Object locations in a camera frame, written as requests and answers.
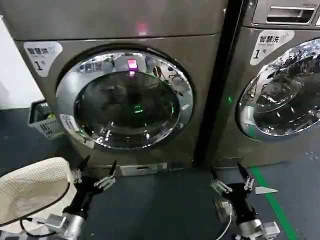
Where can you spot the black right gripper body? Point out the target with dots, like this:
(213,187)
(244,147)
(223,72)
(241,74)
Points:
(241,200)

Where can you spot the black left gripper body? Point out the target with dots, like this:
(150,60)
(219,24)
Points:
(85,193)

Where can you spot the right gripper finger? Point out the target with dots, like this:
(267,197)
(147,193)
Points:
(218,185)
(246,176)

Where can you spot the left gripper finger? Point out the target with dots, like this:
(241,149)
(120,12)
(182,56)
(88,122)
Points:
(79,170)
(110,176)

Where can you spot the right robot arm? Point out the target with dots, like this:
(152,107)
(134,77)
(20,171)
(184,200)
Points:
(260,228)

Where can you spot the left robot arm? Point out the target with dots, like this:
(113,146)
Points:
(71,223)

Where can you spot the white arrow floor sticker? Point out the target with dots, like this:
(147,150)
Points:
(265,190)

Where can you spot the green floor tape line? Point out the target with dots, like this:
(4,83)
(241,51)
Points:
(272,197)

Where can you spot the cream perforated laundry basket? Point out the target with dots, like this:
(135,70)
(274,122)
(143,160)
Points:
(32,180)

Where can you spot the small white door sticker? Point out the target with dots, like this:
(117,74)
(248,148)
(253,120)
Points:
(68,122)

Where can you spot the grey plastic slotted basket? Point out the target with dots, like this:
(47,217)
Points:
(47,127)

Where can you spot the round glass door with sticker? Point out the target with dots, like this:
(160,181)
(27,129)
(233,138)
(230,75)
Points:
(130,107)

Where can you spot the round chrome glass washer door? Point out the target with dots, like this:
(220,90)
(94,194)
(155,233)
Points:
(285,100)

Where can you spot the grey washer with detergent drawer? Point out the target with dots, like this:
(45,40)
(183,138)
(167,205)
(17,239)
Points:
(232,82)

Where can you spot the white dryer label sticker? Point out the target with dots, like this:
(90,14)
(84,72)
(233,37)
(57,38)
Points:
(41,53)

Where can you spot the white washer label sticker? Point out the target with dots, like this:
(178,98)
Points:
(271,47)

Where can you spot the grey dryer with dryer label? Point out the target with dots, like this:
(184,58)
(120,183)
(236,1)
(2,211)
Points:
(180,27)

